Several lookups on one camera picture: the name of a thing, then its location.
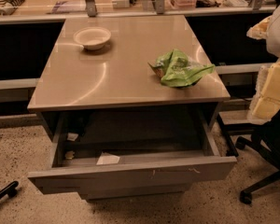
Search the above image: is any grey drawer cabinet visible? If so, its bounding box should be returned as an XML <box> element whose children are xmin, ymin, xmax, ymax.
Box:
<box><xmin>28</xmin><ymin>15</ymin><xmax>230</xmax><ymax>135</ymax></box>

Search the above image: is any black coiled tool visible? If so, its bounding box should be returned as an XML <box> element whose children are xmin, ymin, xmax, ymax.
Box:
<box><xmin>0</xmin><ymin>0</ymin><xmax>25</xmax><ymax>16</ymax></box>

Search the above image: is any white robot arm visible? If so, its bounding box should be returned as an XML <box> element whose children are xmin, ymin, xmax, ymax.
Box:
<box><xmin>246</xmin><ymin>5</ymin><xmax>280</xmax><ymax>123</ymax></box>

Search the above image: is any small white paper scrap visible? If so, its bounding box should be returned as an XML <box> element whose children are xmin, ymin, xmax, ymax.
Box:
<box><xmin>67</xmin><ymin>133</ymin><xmax>78</xmax><ymax>141</ymax></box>

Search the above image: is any white bowl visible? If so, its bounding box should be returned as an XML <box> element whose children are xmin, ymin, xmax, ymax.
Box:
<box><xmin>74</xmin><ymin>27</ymin><xmax>111</xmax><ymax>50</ymax></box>

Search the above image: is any black office chair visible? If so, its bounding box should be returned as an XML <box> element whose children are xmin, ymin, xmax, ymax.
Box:
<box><xmin>235</xmin><ymin>110</ymin><xmax>280</xmax><ymax>204</ymax></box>

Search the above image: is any grey top drawer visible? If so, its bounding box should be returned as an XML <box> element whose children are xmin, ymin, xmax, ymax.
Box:
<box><xmin>28</xmin><ymin>112</ymin><xmax>237</xmax><ymax>201</ymax></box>

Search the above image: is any purple booklet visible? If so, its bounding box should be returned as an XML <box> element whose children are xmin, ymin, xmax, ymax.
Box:
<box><xmin>50</xmin><ymin>1</ymin><xmax>86</xmax><ymax>14</ymax></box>

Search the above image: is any black floor leg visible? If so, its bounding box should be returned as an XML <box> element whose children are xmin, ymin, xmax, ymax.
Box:
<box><xmin>0</xmin><ymin>181</ymin><xmax>19</xmax><ymax>200</ymax></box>

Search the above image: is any green crumpled chip bag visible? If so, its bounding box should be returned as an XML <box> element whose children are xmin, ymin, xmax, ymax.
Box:
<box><xmin>149</xmin><ymin>49</ymin><xmax>215</xmax><ymax>88</ymax></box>

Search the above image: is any white paper slip in drawer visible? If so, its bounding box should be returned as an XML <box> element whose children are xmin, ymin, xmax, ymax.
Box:
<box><xmin>96</xmin><ymin>152</ymin><xmax>120</xmax><ymax>165</ymax></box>

